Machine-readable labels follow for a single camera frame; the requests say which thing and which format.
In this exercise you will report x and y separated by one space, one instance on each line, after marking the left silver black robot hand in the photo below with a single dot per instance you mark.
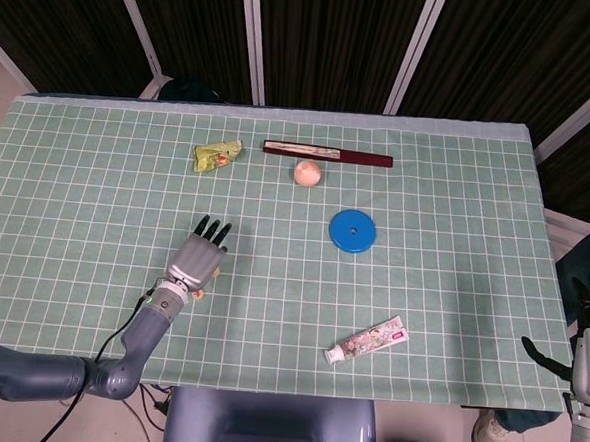
197 265

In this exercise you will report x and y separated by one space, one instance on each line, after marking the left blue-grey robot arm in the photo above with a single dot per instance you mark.
143 332

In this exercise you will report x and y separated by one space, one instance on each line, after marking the floral hand cream tube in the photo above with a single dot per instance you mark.
373 338

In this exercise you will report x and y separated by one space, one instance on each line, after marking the person in dark clothes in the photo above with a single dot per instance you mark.
583 263

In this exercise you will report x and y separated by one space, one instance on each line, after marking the green snack packet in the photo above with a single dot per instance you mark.
216 156

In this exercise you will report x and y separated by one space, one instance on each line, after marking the peach coloured ball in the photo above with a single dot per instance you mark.
308 174

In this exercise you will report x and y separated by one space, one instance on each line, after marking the blue disc with hole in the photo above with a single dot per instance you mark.
344 239

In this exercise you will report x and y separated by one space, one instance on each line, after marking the white metal rack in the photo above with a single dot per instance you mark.
558 222

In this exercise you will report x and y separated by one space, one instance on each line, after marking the blue-grey robot torso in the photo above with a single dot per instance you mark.
263 419

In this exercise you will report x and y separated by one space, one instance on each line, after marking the black object behind table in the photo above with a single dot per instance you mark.
187 91

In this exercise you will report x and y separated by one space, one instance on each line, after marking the green checked tablecloth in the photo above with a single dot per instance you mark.
421 289

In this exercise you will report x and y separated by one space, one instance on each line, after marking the dark red folded fan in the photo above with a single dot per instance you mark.
359 158

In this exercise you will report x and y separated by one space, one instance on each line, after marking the white partition frame post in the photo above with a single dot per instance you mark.
582 113
9 68
421 38
251 28
135 21

